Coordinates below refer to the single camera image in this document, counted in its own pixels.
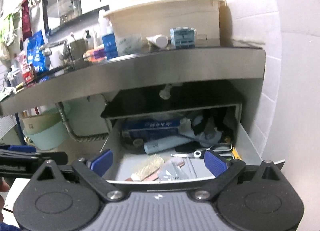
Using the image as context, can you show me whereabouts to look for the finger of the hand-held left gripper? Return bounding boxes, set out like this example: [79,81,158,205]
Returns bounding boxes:
[0,145,68,166]

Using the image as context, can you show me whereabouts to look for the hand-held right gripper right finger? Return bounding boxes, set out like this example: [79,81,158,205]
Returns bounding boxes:
[194,150,287,200]

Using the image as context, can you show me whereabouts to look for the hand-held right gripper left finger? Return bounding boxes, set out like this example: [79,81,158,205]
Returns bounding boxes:
[30,149,125,200]

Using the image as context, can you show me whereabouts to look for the white drawer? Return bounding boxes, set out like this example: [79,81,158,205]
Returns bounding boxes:
[100,104,286,184]

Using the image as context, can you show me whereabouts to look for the person's left hand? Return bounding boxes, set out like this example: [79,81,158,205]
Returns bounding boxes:
[0,180,10,223]

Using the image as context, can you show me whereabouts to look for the steel scissors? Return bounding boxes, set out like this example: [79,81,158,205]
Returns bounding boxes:
[171,145,233,159]

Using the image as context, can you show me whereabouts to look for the green plastic basin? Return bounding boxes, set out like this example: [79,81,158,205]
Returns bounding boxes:
[23,120,72,150]

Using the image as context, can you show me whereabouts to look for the yellow tool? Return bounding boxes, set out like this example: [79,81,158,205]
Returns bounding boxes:
[230,145,242,160]

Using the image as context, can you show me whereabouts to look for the light blue cloth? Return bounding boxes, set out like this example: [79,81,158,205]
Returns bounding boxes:
[192,116,223,147]

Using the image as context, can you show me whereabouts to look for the beige plastic basin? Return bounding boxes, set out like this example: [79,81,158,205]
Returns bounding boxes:
[21,107,66,134]

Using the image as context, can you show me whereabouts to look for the dark cloth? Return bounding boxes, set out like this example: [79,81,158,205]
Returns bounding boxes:
[191,109,237,146]

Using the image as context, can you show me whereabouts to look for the wooden hairbrush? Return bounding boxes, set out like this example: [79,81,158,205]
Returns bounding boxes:
[125,154,165,182]

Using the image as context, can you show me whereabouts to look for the light blue tube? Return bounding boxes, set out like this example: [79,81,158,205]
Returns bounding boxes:
[144,136,193,154]

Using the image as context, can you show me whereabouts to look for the blue carton box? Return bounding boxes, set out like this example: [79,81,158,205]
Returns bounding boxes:
[122,119,182,144]

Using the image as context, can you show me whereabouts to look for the clear lidded container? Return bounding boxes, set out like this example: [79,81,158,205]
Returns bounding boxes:
[7,68,25,89]

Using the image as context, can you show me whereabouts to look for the white drain fitting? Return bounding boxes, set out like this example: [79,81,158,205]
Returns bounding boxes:
[159,84,173,100]

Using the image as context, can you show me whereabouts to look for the red packet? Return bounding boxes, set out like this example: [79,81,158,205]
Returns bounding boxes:
[18,54,35,83]

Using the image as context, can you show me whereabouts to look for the white cup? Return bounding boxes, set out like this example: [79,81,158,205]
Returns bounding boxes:
[49,49,63,69]

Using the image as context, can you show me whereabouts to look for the steel counter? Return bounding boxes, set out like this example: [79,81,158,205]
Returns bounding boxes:
[0,46,266,117]

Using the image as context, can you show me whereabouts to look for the orange and purple packets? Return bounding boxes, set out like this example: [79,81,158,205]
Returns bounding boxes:
[82,48,106,63]

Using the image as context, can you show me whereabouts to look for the blue printed bag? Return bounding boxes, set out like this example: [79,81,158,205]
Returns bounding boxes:
[27,30,48,73]

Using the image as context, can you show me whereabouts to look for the metal faucet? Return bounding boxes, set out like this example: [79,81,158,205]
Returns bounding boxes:
[39,40,73,64]

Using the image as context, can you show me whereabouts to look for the blue and white box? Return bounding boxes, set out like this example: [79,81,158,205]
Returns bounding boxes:
[102,33,119,59]

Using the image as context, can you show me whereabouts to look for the printed clear plastic bag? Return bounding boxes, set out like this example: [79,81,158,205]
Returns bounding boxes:
[116,33,143,56]

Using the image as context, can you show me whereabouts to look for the pump bottle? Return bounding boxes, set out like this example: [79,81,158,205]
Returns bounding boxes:
[85,30,95,49]

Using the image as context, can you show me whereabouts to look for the green hanging cloth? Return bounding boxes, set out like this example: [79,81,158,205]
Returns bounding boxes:
[0,13,21,60]

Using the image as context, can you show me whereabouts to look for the blue tissue pack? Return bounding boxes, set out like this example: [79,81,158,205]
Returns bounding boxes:
[169,27,197,49]

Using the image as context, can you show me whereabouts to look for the white lying bottle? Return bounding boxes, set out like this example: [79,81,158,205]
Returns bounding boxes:
[146,34,169,48]

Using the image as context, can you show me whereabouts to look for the tall white bottle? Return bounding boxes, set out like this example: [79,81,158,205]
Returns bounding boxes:
[98,9,111,36]

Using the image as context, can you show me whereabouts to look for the red hanging towel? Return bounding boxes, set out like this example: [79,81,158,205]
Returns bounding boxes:
[21,0,33,41]

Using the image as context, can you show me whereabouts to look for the white hanging cloth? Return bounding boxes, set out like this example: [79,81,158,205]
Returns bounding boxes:
[28,0,42,34]

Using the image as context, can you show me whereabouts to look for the black-framed mirror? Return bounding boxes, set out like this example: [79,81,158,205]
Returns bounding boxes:
[42,0,111,32]

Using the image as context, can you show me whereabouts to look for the cream plastic basin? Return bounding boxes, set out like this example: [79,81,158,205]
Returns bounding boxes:
[103,0,227,46]

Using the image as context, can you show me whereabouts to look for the metal drain hose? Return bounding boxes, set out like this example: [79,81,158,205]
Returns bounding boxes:
[55,102,109,143]

